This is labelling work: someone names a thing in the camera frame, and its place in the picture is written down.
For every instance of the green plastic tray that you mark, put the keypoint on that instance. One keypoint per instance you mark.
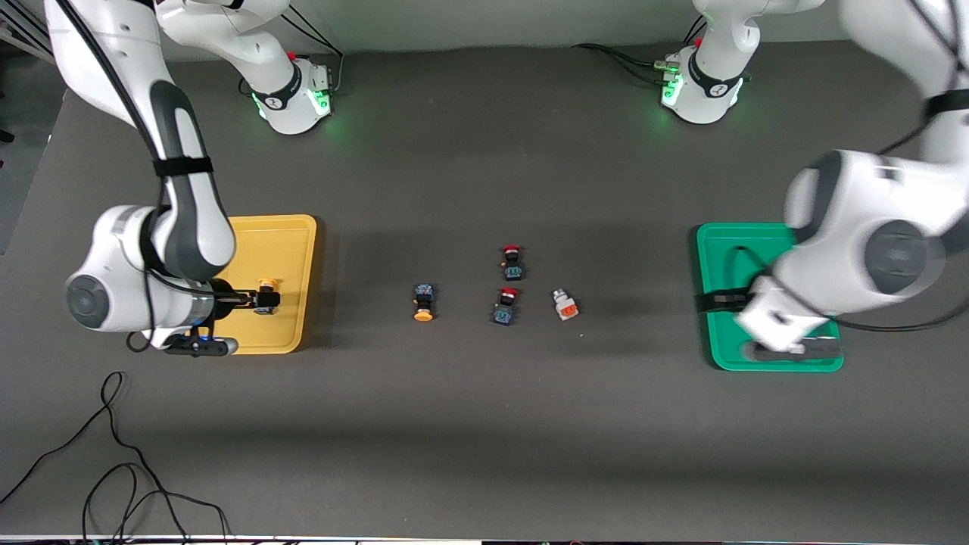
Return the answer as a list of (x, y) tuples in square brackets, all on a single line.
[(715, 341)]

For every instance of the red mushroom push button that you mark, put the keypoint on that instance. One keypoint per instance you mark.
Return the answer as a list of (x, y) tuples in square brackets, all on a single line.
[(506, 306), (512, 263)]

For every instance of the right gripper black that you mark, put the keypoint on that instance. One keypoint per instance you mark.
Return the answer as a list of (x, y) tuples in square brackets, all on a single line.
[(222, 296)]

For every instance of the yellow plastic tray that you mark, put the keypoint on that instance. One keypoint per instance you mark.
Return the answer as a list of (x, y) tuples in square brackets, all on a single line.
[(291, 250)]

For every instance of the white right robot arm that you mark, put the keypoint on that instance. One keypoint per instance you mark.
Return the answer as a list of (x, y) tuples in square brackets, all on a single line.
[(189, 219)]

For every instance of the yellow mushroom push button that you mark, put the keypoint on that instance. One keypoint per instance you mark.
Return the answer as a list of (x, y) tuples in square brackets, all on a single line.
[(423, 301), (266, 284)]

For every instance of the white orange switch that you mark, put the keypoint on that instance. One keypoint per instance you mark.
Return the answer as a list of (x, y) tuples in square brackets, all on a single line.
[(564, 305)]

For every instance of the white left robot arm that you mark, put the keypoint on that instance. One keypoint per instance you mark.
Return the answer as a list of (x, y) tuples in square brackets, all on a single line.
[(870, 242)]

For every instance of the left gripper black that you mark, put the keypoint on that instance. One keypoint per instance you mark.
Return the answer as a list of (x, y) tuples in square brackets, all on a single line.
[(725, 303)]

